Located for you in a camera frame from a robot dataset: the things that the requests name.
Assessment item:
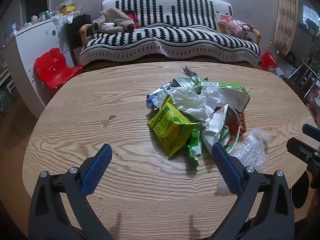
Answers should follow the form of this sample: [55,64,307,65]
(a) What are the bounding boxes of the green printed wrapper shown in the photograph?
[182,66,201,80]

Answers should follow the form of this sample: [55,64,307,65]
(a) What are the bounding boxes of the large green plant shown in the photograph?
[304,40,320,65]

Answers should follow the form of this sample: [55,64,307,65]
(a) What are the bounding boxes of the cluttered small bottles and toys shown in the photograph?
[10,1,83,34]

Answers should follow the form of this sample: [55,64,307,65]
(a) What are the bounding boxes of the black side cabinet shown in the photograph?
[67,14,92,55]

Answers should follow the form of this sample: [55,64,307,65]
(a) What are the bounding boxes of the brown clothes pile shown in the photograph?
[92,7,135,33]

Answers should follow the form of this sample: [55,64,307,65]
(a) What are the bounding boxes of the light blue white wrapper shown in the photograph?
[146,87,173,111]

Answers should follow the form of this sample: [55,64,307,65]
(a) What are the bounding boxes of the pink cartoon pillow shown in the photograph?
[218,18,255,37]

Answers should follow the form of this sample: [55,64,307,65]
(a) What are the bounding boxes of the white cabinet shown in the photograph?
[14,15,84,109]

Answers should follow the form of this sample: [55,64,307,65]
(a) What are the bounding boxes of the red bag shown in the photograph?
[261,52,278,72]

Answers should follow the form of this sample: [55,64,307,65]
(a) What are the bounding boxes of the red bear chair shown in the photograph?
[34,47,84,90]

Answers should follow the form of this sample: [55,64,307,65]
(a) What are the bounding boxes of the green white carton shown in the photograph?
[195,79,251,112]

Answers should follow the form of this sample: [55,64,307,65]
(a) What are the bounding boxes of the metal frame stool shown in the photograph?
[287,61,320,100]

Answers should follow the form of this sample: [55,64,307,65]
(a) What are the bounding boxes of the red black cushion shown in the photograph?
[122,10,139,29]

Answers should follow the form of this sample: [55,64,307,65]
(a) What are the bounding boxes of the white low shelf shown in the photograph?
[0,66,14,93]

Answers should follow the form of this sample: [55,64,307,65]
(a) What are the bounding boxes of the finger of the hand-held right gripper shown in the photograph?
[302,123,320,143]
[286,137,320,164]

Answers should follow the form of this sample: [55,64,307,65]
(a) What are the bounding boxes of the clear plastic bag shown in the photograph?
[229,128,272,173]

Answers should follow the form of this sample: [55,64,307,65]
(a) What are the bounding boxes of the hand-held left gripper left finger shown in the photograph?
[28,143,116,240]

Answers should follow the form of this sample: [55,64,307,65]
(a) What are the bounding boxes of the red box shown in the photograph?
[237,111,247,134]

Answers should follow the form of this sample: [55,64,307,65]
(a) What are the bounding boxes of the beige checked curtain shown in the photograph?
[274,0,299,57]

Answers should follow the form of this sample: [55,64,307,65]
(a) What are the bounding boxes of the yellow box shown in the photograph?
[59,5,76,15]

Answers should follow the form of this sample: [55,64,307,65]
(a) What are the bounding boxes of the yellow green popcorn packet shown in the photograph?
[147,102,200,159]

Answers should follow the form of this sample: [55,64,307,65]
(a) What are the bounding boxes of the blue silver foil wrapper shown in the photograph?
[172,76,200,93]

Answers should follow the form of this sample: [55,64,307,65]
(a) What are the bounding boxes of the window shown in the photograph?
[301,4,320,30]

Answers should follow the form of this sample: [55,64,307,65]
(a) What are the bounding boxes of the white tissue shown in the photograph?
[172,87,227,127]

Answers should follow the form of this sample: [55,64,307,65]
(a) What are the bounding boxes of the small green wrapper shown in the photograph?
[187,129,203,167]

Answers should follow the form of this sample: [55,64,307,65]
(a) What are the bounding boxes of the black white striped sofa cover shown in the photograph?
[79,0,261,68]

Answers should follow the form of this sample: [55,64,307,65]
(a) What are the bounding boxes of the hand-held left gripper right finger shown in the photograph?
[209,142,296,240]

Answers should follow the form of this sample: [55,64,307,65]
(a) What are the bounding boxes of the wooden frame sofa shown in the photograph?
[79,24,262,71]

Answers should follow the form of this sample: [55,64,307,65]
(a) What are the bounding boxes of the dark bag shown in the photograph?
[285,51,297,64]

